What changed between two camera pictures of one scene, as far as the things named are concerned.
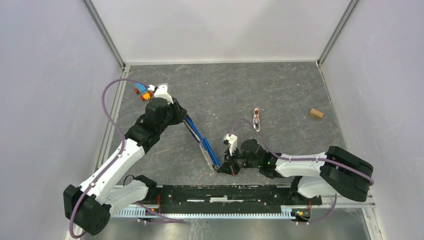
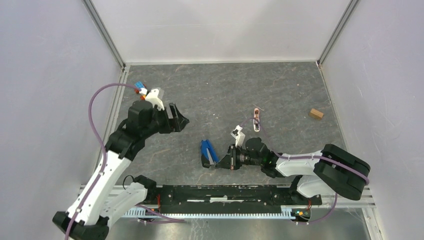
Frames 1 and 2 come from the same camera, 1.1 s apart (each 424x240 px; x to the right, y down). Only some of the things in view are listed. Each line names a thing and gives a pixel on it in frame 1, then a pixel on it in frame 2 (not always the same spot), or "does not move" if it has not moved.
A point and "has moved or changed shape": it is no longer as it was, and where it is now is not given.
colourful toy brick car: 146,94 does not move
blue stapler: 212,160 has moved or changed shape
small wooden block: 316,114 does not move
